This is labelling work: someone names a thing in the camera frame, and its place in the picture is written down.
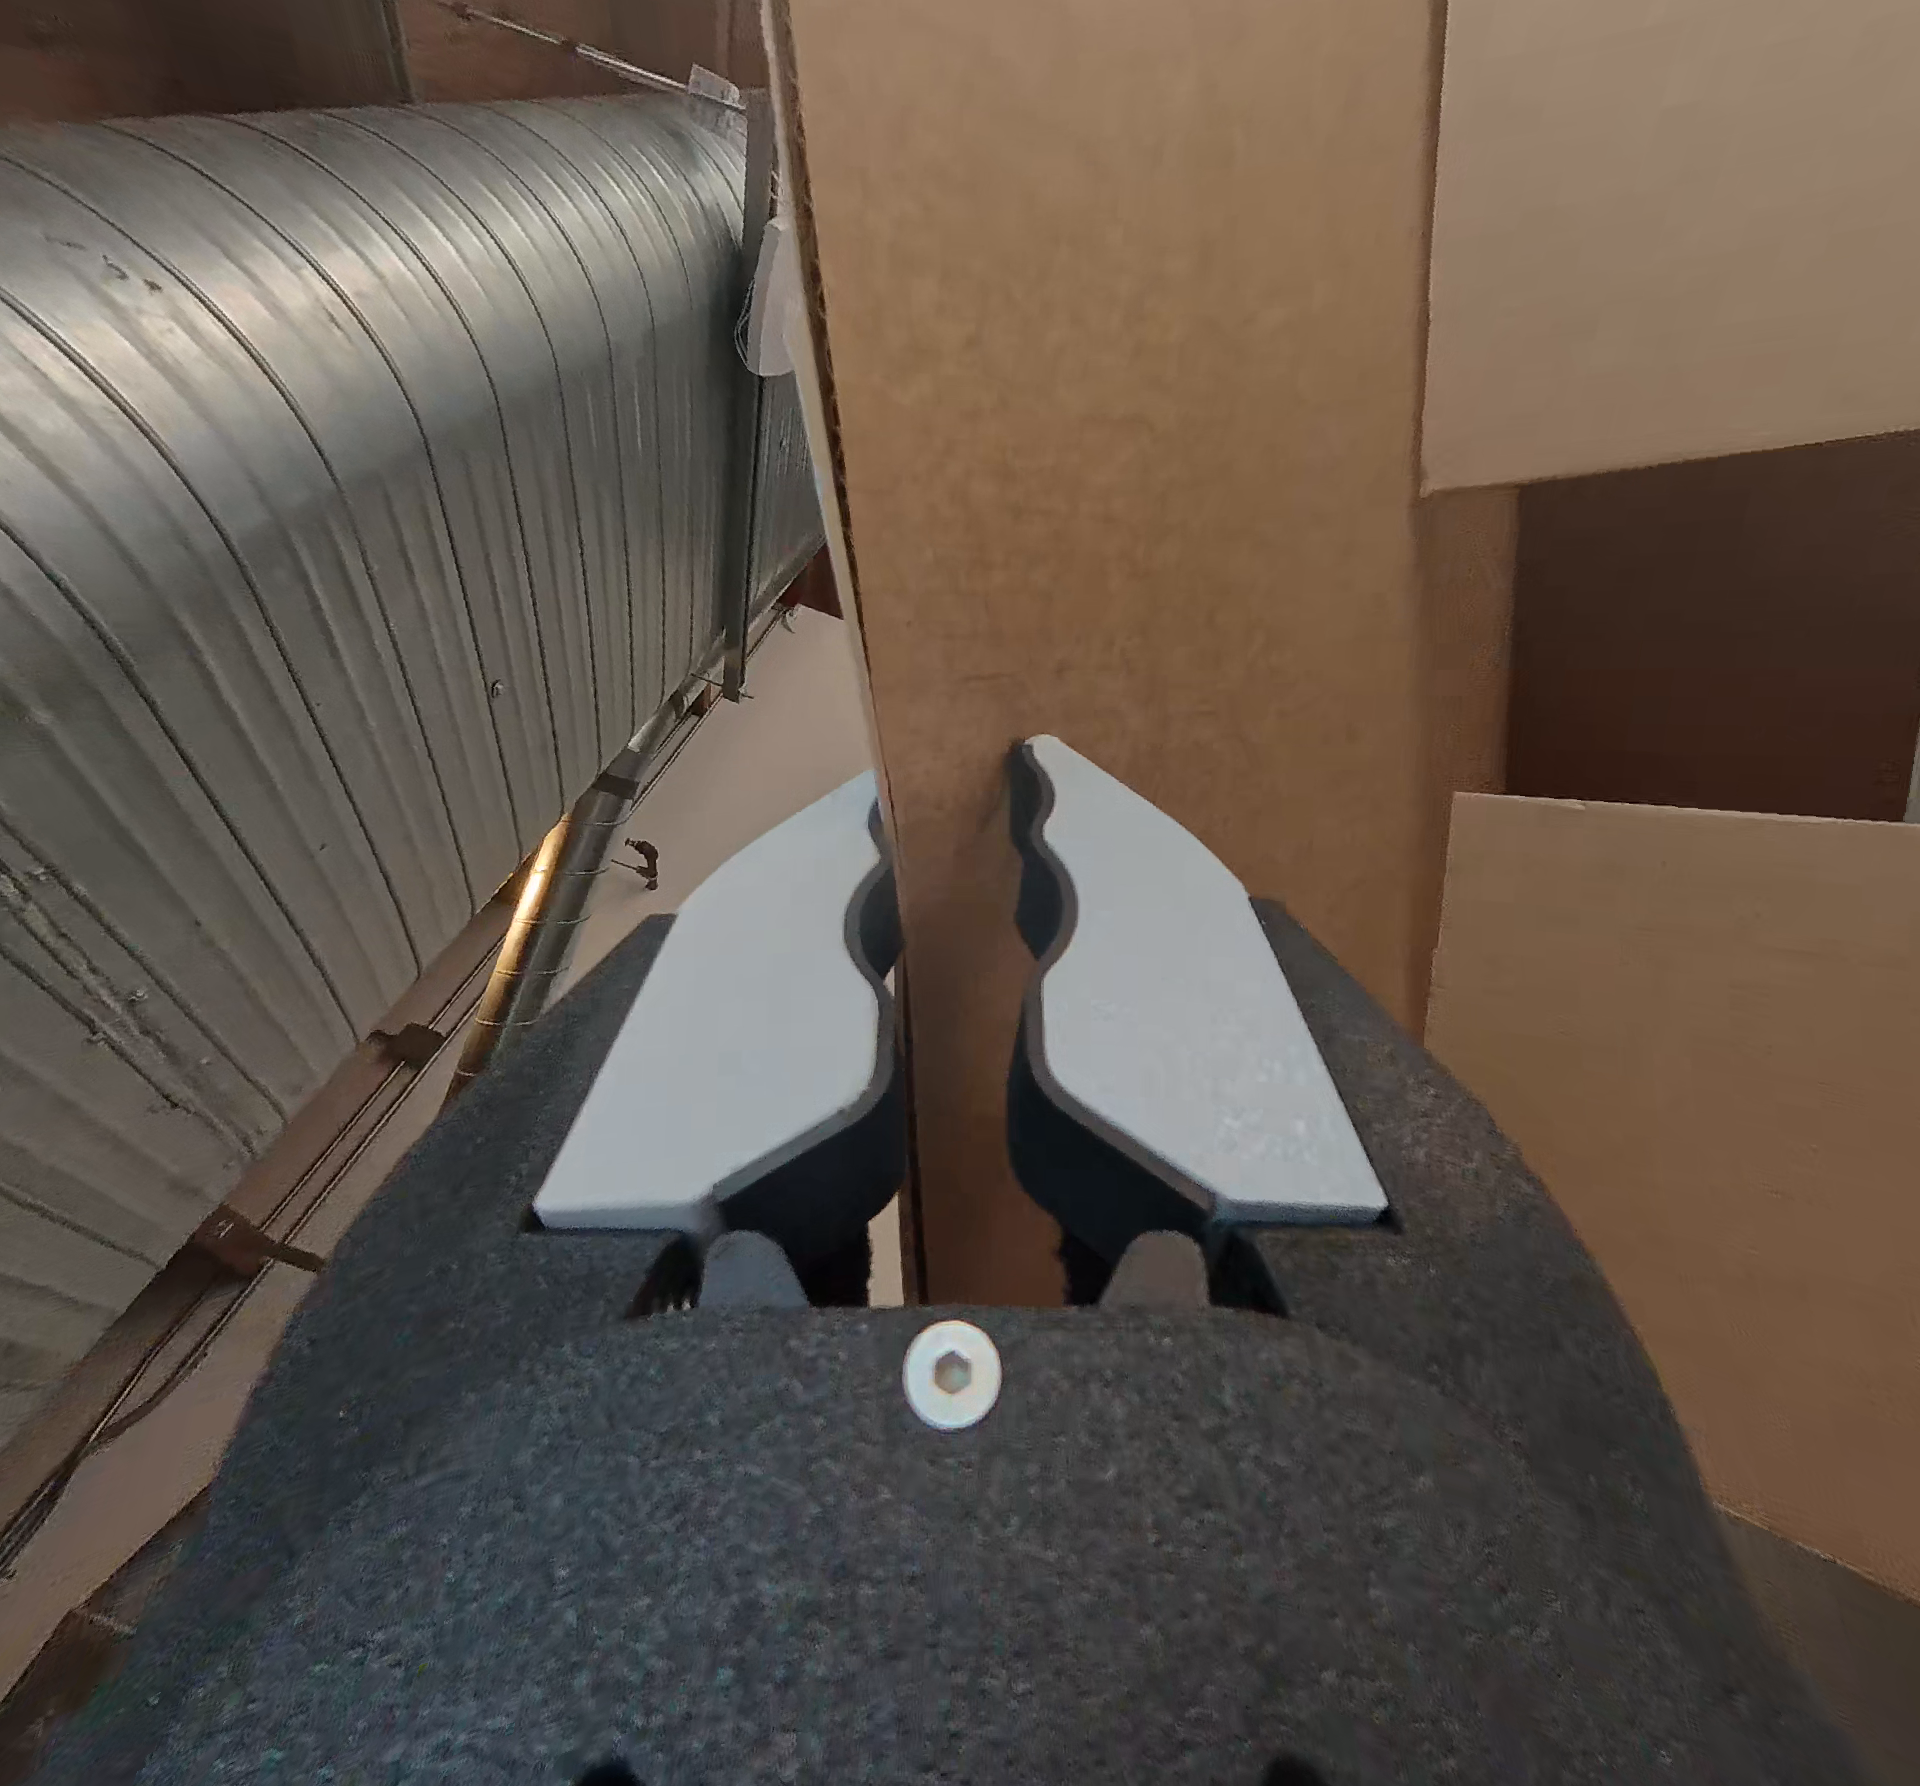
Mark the metal conduit pipe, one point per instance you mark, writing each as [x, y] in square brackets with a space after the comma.
[532, 916]

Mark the thin metal rod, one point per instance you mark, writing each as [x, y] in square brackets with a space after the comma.
[584, 51]

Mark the large metal air duct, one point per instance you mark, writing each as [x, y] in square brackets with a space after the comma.
[299, 541]

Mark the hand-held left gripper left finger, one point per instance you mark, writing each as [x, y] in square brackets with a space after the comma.
[721, 1049]

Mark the brown cardboard box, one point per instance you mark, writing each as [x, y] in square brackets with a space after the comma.
[1125, 316]

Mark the small white ceiling device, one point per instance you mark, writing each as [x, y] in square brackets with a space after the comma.
[776, 301]

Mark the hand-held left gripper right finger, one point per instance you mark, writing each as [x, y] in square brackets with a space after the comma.
[1183, 1035]

